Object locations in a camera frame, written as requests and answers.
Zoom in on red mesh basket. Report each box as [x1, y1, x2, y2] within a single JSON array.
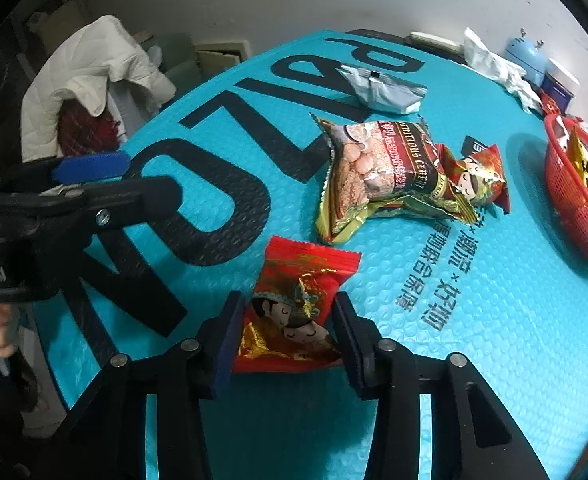
[[544, 114, 588, 267]]

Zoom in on red plaid cushion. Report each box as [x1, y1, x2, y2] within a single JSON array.
[[56, 100, 124, 158]]

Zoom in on large gold snack packet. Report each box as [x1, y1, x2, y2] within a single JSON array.
[[314, 115, 480, 246]]

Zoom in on white quilted jacket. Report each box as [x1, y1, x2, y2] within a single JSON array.
[[21, 15, 177, 163]]

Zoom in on round light blue device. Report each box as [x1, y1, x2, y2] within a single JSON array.
[[504, 27, 549, 86]]

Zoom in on red cartoon snack packet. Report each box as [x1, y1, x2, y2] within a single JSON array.
[[231, 236, 362, 373], [436, 142, 512, 216]]

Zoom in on teal bubble mat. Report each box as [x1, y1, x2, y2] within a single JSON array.
[[38, 29, 588, 480]]

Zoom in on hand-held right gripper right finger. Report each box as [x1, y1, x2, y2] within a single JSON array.
[[334, 291, 550, 480]]

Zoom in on white-lidded blue jar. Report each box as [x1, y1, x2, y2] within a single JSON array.
[[541, 57, 581, 113]]

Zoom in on silver foil packet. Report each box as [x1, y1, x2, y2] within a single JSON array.
[[339, 64, 429, 113]]

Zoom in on crumpled white tissue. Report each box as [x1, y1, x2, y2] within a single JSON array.
[[463, 27, 545, 116]]

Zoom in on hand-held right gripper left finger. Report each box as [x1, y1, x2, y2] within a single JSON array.
[[38, 290, 247, 480]]

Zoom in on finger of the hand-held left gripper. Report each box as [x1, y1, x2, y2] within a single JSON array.
[[0, 176, 185, 235], [0, 152, 130, 203]]

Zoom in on yellow snack packet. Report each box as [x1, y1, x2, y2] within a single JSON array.
[[566, 130, 588, 196]]

